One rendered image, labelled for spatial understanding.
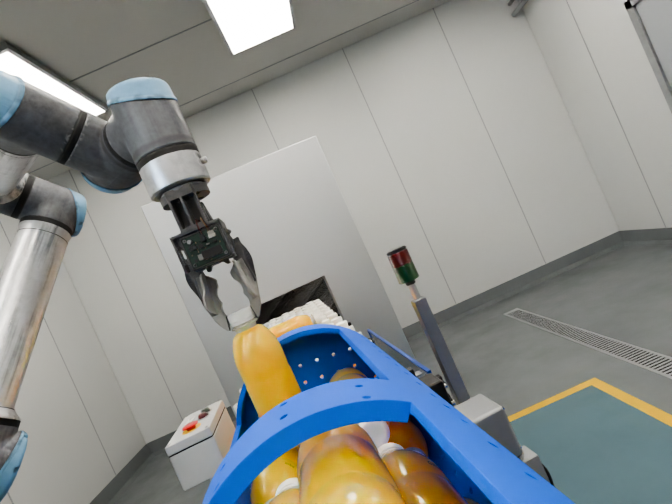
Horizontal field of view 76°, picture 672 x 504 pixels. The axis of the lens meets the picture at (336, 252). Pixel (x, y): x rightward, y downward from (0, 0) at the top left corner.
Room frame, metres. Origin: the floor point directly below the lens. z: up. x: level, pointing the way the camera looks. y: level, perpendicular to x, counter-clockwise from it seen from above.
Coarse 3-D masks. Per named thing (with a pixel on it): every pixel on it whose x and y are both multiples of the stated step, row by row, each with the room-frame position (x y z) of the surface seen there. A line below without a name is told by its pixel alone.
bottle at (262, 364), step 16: (256, 320) 0.65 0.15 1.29; (240, 336) 0.63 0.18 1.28; (256, 336) 0.63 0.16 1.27; (272, 336) 0.65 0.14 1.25; (240, 352) 0.63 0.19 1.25; (256, 352) 0.62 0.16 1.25; (272, 352) 0.63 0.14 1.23; (240, 368) 0.63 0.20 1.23; (256, 368) 0.62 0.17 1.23; (272, 368) 0.62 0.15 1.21; (288, 368) 0.65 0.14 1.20; (256, 384) 0.62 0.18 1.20; (272, 384) 0.62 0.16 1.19; (288, 384) 0.63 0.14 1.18; (256, 400) 0.63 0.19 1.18; (272, 400) 0.62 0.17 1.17
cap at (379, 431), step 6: (366, 426) 0.53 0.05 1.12; (372, 426) 0.53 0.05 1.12; (378, 426) 0.53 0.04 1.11; (384, 426) 0.53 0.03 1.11; (372, 432) 0.53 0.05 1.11; (378, 432) 0.53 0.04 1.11; (384, 432) 0.53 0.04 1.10; (372, 438) 0.53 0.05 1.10; (378, 438) 0.53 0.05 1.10; (384, 438) 0.53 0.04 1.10; (378, 444) 0.53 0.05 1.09
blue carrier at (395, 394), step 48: (288, 336) 0.71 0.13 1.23; (336, 336) 0.78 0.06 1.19; (336, 384) 0.37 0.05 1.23; (384, 384) 0.37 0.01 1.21; (240, 432) 0.67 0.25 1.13; (288, 432) 0.31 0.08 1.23; (432, 432) 0.27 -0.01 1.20; (480, 432) 0.30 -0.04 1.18; (240, 480) 0.31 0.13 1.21; (480, 480) 0.21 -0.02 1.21; (528, 480) 0.22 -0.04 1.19
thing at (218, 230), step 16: (176, 192) 0.59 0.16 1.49; (192, 192) 0.59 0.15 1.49; (208, 192) 0.64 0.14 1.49; (176, 208) 0.61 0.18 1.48; (192, 208) 0.61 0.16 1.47; (192, 224) 0.59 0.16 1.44; (208, 224) 0.59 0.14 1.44; (224, 224) 0.64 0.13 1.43; (176, 240) 0.60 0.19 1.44; (192, 240) 0.59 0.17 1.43; (208, 240) 0.59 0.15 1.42; (224, 240) 0.59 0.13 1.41; (192, 256) 0.59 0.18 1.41; (208, 256) 0.58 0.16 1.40; (224, 256) 0.59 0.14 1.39
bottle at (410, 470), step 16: (400, 464) 0.37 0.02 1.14; (416, 464) 0.37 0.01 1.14; (432, 464) 0.38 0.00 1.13; (400, 480) 0.35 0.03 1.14; (416, 480) 0.34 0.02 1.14; (432, 480) 0.34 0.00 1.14; (448, 480) 0.36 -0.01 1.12; (416, 496) 0.32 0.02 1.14; (432, 496) 0.32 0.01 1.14; (448, 496) 0.32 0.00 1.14
